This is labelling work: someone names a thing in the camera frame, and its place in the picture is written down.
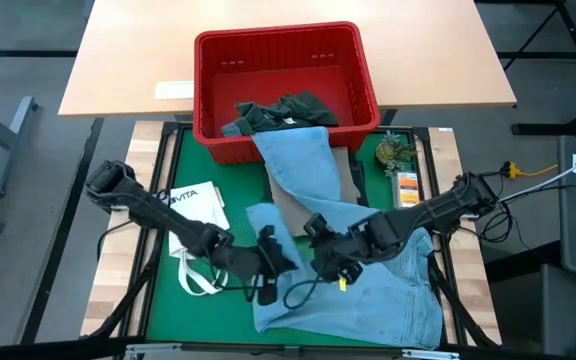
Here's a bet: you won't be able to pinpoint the potted artificial succulent plant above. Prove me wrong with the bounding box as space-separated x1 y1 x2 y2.
374 129 420 177

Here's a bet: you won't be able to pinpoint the grey desk leg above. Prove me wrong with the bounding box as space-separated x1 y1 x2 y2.
0 95 40 197

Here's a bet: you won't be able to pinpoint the red plastic laundry basket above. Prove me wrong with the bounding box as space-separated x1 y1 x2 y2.
192 20 382 166

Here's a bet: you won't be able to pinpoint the dark green garment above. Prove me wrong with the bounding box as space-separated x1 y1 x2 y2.
232 90 340 137

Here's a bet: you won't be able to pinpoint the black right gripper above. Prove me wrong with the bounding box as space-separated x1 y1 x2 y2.
311 213 393 287

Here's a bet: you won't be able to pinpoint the beige garment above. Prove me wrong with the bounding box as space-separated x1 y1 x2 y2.
266 146 362 238

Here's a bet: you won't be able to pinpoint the light wooden desk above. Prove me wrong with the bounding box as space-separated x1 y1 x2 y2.
57 0 518 119

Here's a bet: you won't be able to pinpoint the dark blue denim jeans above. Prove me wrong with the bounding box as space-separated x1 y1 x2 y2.
266 157 370 207

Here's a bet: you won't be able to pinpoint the green table mat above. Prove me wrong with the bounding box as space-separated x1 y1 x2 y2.
145 127 442 350

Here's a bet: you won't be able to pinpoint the black aluminium table frame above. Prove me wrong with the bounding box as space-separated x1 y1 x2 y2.
80 122 502 360

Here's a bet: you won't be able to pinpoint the cream canvas tote bag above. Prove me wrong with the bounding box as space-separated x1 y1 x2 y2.
160 180 232 297

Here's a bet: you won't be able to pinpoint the light blue jeans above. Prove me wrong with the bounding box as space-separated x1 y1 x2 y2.
221 122 444 350

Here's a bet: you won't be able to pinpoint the white paper strip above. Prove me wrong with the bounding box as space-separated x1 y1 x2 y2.
153 80 197 101

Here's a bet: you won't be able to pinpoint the black cable bundle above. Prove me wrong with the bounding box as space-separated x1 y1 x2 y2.
462 172 522 245

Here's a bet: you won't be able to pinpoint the grey cabinet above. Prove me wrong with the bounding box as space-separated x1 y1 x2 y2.
487 263 576 357

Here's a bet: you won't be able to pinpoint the black desk leg frame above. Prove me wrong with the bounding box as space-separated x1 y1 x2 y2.
496 0 576 137

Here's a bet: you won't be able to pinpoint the white crinkled packet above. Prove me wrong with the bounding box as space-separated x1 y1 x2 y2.
391 171 422 210

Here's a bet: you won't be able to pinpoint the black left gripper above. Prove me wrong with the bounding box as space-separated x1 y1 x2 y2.
210 224 299 307

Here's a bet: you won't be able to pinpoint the yellow power plug cable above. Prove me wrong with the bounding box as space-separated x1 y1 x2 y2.
499 159 560 181

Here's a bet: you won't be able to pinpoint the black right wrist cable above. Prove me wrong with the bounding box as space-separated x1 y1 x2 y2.
282 276 327 311

